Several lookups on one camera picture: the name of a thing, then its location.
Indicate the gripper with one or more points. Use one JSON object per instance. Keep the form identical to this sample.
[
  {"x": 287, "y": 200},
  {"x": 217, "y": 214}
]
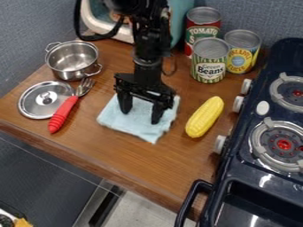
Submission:
[{"x": 146, "y": 82}]

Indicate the blue cloth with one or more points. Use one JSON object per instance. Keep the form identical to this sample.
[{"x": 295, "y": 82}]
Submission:
[{"x": 138, "y": 119}]

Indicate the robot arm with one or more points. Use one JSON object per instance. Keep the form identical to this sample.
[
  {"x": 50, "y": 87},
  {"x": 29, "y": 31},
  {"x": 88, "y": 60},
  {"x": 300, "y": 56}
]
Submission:
[{"x": 149, "y": 32}]

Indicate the yellow toy corn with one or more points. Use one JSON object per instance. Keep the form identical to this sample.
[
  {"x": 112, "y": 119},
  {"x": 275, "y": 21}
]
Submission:
[{"x": 204, "y": 117}]

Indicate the green striped can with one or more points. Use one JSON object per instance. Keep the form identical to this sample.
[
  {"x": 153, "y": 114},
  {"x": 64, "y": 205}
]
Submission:
[{"x": 209, "y": 60}]

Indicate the silver pot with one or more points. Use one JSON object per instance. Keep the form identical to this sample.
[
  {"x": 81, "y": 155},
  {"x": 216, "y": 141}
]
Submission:
[{"x": 72, "y": 60}]

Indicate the silver lid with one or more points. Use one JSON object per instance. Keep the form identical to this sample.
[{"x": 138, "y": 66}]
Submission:
[{"x": 44, "y": 100}]

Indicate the red can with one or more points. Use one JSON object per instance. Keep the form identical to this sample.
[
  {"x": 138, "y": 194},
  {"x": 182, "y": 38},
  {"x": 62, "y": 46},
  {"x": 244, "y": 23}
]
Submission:
[{"x": 202, "y": 28}]

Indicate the yellow can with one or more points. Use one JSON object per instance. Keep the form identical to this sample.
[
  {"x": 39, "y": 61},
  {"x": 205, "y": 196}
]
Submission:
[{"x": 241, "y": 51}]

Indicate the toy stove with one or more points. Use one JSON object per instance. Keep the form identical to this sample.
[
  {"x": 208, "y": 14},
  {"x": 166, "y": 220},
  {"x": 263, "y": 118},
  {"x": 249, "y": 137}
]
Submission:
[{"x": 256, "y": 142}]

